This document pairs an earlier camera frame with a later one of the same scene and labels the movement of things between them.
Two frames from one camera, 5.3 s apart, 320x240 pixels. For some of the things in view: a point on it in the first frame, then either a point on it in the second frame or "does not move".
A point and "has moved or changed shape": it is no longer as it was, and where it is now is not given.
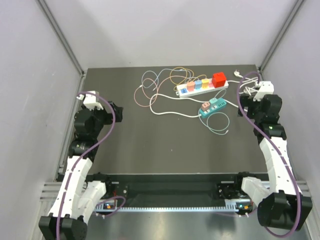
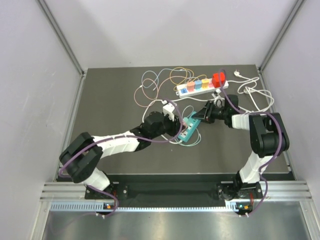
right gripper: (247, 101) to (210, 106)
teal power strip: (214, 106) has moved or changed shape
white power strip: (182, 90) does not move
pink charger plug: (205, 106) has moved or changed shape
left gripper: (118, 112) to (175, 126)
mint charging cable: (206, 124) to (185, 121)
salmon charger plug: (190, 86) does not move
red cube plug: (218, 79) does not move
